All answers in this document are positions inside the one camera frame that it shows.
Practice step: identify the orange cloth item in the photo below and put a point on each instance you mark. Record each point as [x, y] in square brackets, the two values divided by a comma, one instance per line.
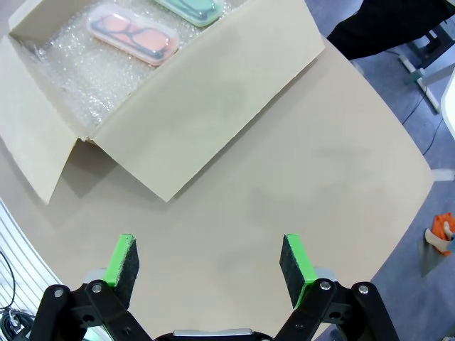
[442, 231]

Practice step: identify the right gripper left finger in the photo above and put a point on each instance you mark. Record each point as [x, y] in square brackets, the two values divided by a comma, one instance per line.
[113, 270]

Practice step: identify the open cardboard shipping box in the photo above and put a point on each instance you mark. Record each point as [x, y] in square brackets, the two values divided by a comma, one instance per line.
[199, 106]

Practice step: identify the green translucent glasses case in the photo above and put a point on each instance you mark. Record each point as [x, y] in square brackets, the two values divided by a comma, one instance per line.
[199, 17]

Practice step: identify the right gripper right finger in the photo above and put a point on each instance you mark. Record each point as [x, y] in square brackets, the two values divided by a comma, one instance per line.
[302, 270]

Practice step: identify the white slatted panel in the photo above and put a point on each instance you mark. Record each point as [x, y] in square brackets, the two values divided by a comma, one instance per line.
[21, 248]

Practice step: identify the orange translucent glasses case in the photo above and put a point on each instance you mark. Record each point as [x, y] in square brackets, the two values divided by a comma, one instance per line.
[142, 48]

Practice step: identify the black glasses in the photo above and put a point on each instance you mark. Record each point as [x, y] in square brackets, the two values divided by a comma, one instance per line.
[199, 12]
[131, 33]

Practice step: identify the clear bubble wrap sheet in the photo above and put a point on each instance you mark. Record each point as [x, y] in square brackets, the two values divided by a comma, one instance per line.
[92, 81]

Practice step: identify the white side table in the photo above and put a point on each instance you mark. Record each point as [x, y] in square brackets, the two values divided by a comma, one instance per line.
[421, 76]

